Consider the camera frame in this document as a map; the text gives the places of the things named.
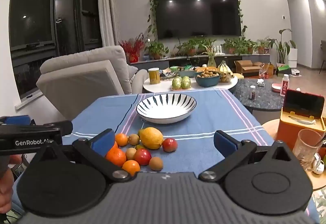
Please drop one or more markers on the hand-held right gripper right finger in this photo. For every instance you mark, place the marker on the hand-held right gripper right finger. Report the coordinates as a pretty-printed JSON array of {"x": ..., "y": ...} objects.
[{"x": 224, "y": 143}]

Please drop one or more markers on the floral patterned cloth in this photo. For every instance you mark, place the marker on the floral patterned cloth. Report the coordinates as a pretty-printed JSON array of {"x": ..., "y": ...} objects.
[{"x": 319, "y": 206}]

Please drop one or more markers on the pink dish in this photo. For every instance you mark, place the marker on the pink dish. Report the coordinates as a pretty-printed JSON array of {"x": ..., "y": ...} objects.
[{"x": 276, "y": 87}]

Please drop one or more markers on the white floor appliance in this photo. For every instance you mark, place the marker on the white floor appliance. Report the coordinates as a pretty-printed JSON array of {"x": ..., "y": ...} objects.
[{"x": 293, "y": 57}]

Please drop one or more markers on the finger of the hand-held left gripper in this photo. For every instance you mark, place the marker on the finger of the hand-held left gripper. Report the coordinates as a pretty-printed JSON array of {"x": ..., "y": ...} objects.
[
  {"x": 16, "y": 120},
  {"x": 58, "y": 127}
]

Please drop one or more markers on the row of potted green plants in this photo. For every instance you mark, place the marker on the row of potted green plants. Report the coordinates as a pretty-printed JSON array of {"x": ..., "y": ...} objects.
[{"x": 156, "y": 48}]

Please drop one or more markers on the crumpled white tissue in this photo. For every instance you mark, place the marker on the crumpled white tissue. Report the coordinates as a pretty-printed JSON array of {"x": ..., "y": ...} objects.
[{"x": 260, "y": 82}]

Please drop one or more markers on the white round gadget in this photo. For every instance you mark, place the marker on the white round gadget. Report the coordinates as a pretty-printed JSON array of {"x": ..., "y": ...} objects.
[{"x": 318, "y": 164}]

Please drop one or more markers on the yellow can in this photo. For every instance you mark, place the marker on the yellow can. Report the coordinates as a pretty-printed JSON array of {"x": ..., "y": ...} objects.
[{"x": 154, "y": 76}]

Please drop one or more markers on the pile of snack packets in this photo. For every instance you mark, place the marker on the pile of snack packets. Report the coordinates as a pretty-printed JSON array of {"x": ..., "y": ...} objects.
[{"x": 168, "y": 75}]

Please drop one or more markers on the yellow lemon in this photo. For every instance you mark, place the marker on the yellow lemon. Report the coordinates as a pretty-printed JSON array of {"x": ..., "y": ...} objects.
[{"x": 151, "y": 138}]

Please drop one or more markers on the grey cushion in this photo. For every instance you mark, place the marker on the grey cushion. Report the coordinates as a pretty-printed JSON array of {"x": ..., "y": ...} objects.
[{"x": 132, "y": 72}]

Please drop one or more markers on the green and black box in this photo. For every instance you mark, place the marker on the green and black box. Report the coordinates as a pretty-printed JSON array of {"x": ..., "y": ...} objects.
[{"x": 284, "y": 70}]

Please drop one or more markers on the teal bowl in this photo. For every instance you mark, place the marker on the teal bowl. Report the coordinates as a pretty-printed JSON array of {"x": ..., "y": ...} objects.
[{"x": 207, "y": 82}]

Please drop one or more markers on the pile of longans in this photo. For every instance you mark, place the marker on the pile of longans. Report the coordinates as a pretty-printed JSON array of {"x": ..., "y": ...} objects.
[{"x": 207, "y": 75}]

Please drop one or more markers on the person's left hand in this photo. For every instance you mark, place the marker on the person's left hand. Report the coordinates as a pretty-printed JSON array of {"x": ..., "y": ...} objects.
[{"x": 6, "y": 193}]

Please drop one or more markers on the white bottle red label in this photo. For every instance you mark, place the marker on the white bottle red label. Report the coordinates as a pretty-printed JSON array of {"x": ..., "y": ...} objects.
[{"x": 284, "y": 86}]

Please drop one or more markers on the black flat television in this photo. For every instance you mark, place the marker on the black flat television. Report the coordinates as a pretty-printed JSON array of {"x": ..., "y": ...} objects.
[{"x": 198, "y": 12}]

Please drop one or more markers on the pale smooth orange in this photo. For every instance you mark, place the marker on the pale smooth orange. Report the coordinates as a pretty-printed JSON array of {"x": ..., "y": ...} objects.
[
  {"x": 131, "y": 166},
  {"x": 121, "y": 139}
]

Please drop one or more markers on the bunch of bananas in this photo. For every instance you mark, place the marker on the bunch of bananas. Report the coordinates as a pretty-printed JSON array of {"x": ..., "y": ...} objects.
[{"x": 225, "y": 68}]

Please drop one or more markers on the clear glass cup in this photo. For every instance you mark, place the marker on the clear glass cup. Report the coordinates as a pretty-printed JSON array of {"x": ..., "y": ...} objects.
[{"x": 307, "y": 147}]

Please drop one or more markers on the red cased phone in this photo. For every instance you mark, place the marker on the red cased phone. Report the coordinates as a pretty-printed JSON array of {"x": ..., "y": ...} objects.
[{"x": 303, "y": 104}]

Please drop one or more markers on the tall leafy potted plant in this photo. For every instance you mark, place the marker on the tall leafy potted plant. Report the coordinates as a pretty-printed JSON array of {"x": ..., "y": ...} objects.
[{"x": 281, "y": 45}]

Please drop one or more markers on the white curtain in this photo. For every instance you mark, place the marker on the white curtain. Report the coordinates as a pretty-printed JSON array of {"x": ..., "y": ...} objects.
[{"x": 107, "y": 5}]

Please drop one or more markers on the white robot vacuum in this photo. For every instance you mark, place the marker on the white robot vacuum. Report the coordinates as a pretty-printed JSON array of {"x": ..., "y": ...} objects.
[{"x": 296, "y": 73}]

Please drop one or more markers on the dark window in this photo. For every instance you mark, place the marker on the dark window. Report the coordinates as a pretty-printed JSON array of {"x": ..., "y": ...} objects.
[{"x": 33, "y": 10}]

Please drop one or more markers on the brown kiwi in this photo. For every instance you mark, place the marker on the brown kiwi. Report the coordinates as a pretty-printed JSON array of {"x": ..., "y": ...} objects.
[
  {"x": 133, "y": 139},
  {"x": 131, "y": 153},
  {"x": 155, "y": 163}
]

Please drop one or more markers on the pale teal basket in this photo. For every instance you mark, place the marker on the pale teal basket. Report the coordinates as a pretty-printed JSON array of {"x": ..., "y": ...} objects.
[{"x": 187, "y": 73}]

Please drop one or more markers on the red apple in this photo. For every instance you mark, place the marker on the red apple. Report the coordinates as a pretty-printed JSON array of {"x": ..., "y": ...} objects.
[
  {"x": 170, "y": 144},
  {"x": 142, "y": 156}
]

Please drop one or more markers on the round white table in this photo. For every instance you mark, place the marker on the round white table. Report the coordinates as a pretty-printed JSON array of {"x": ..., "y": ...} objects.
[{"x": 163, "y": 87}]

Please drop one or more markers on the beige armchair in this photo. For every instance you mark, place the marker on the beige armchair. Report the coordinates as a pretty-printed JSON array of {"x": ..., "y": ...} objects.
[{"x": 76, "y": 78}]

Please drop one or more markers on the dark marble table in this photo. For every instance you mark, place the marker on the dark marble table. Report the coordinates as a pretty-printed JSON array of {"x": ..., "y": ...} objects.
[{"x": 262, "y": 101}]

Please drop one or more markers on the red berry arrangement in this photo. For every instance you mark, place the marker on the red berry arrangement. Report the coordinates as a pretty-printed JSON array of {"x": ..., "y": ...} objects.
[{"x": 132, "y": 47}]

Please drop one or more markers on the round wooden side table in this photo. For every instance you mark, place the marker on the round wooden side table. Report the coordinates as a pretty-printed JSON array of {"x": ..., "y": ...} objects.
[{"x": 270, "y": 129}]

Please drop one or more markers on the deep orange mandarin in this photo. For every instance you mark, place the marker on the deep orange mandarin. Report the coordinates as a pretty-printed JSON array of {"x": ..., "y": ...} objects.
[
  {"x": 116, "y": 157},
  {"x": 115, "y": 145}
]

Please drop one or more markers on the blue striped tablecloth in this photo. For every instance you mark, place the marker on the blue striped tablecloth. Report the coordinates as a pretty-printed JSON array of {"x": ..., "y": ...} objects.
[{"x": 203, "y": 117}]

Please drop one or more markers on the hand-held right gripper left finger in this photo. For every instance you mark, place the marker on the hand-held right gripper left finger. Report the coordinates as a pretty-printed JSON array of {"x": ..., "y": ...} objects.
[{"x": 103, "y": 143}]

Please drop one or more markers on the wrapped green apples tray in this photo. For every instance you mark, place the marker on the wrapped green apples tray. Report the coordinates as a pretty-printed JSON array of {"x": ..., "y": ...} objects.
[{"x": 181, "y": 83}]

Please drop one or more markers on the striped white bowl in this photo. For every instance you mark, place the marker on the striped white bowl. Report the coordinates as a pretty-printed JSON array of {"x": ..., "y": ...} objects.
[{"x": 165, "y": 109}]

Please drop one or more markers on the green snack packet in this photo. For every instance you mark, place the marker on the green snack packet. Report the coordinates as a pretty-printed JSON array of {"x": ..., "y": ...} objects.
[{"x": 189, "y": 67}]

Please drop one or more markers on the small dark jar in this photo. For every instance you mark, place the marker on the small dark jar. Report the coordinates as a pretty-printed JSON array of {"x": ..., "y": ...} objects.
[{"x": 252, "y": 92}]

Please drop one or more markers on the orange storage box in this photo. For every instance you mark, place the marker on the orange storage box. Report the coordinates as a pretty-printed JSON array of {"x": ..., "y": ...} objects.
[{"x": 287, "y": 132}]

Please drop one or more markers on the glass vase with green stems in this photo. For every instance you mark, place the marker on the glass vase with green stems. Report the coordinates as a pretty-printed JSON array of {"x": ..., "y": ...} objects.
[{"x": 212, "y": 61}]

